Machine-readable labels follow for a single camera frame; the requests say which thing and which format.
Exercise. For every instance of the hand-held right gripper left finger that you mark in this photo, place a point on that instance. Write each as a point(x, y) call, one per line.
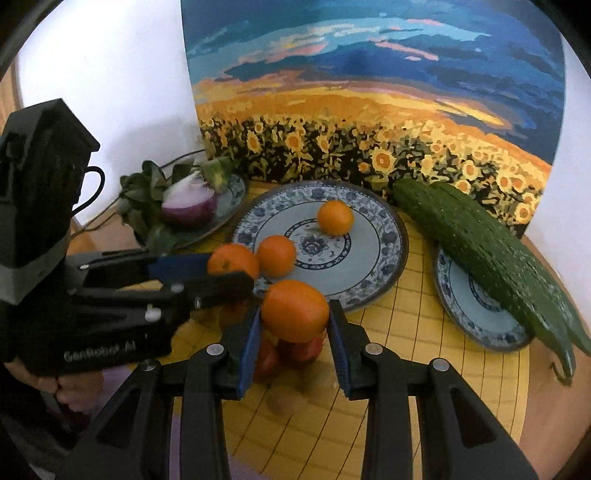
point(249, 355)

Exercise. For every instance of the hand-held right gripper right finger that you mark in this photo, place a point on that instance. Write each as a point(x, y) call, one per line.
point(339, 357)

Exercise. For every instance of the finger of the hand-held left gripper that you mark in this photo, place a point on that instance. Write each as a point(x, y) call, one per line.
point(221, 286)
point(180, 265)

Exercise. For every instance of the orange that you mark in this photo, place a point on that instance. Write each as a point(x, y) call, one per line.
point(276, 256)
point(295, 310)
point(233, 262)
point(336, 217)

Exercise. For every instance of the red tomato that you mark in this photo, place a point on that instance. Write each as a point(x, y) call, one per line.
point(302, 349)

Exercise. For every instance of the large blue patterned plate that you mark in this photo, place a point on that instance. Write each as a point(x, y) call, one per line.
point(369, 240)

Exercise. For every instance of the person's left hand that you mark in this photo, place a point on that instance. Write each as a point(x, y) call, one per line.
point(78, 386)

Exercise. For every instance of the halved red onion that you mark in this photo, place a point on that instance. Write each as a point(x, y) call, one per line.
point(190, 204)

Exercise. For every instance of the yellow grid mat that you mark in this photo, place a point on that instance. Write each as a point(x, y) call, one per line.
point(415, 369)

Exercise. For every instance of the green bok choy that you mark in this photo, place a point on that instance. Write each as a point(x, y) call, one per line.
point(138, 194)

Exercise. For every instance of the blue rimmed vegetable plate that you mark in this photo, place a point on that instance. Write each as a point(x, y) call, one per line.
point(231, 198)

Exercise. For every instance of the pale green vegetable piece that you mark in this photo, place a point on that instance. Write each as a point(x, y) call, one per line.
point(217, 171)

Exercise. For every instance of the small blue patterned plate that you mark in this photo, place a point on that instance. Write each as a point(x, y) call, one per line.
point(466, 297)

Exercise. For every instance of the green cucumber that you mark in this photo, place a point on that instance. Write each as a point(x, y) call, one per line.
point(561, 307)
point(461, 240)

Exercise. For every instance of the sunflower field painting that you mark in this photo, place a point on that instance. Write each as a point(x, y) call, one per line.
point(369, 69)

